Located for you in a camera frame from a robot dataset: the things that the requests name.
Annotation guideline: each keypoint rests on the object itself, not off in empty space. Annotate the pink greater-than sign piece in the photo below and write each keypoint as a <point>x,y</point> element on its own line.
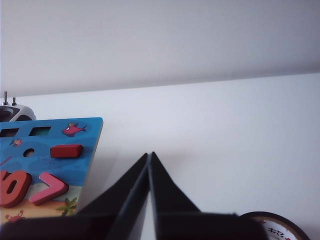
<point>50,188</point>

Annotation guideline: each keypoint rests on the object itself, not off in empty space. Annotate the colourful wooden puzzle board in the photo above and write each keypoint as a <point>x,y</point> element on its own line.
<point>37,165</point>

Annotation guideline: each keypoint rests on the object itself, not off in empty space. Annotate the dark tape roll printed core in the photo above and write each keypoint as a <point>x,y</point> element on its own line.
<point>287,225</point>

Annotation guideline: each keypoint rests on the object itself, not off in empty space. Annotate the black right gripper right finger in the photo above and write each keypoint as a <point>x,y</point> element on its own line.
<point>167,195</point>

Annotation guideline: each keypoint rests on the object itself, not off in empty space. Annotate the red minus sign piece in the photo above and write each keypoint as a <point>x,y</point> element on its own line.
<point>66,151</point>

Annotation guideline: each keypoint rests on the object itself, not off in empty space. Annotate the grey remote controller with toggles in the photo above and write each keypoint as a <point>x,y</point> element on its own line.
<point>20,112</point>

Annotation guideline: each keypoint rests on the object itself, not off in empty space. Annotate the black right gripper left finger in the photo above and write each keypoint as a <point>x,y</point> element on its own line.
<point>120,192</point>

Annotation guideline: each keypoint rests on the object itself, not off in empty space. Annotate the red zero puzzle piece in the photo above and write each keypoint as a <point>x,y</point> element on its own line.
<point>22,190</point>

